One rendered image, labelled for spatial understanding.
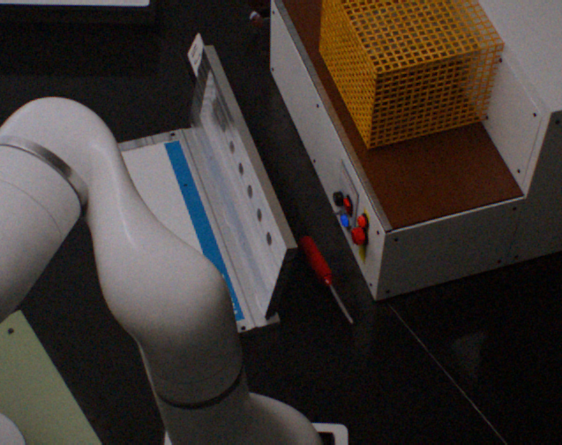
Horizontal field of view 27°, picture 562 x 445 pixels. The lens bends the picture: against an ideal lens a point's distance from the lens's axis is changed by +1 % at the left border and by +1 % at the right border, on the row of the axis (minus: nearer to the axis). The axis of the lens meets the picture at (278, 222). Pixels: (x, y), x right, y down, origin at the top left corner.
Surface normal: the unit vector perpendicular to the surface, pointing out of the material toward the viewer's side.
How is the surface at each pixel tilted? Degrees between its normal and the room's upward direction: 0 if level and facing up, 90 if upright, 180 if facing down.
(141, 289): 50
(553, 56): 0
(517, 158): 90
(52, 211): 62
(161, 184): 0
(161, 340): 81
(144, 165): 0
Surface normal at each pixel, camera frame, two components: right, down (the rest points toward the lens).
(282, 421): 0.61, -0.55
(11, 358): 0.01, -0.61
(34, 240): 0.83, 0.03
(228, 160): -0.93, 0.12
